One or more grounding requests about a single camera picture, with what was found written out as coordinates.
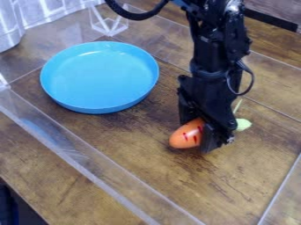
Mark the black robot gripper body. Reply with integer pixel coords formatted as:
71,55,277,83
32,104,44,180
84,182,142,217
178,70,242,129

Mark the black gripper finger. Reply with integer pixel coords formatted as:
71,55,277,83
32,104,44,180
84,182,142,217
199,121,236,153
178,91,203,124

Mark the orange toy carrot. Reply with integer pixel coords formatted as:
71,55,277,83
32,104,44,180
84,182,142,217
169,118,206,149

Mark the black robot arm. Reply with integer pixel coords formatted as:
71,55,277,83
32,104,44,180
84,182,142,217
171,0,252,153

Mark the blue round plastic tray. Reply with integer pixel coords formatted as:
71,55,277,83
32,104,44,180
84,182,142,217
40,41,161,114

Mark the dark baseboard strip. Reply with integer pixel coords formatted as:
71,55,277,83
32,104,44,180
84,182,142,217
245,9,297,33

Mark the white checked curtain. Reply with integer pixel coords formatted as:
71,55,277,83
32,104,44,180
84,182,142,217
0,0,104,53

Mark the clear acrylic barrier wall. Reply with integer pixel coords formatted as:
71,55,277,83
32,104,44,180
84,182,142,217
0,0,301,225

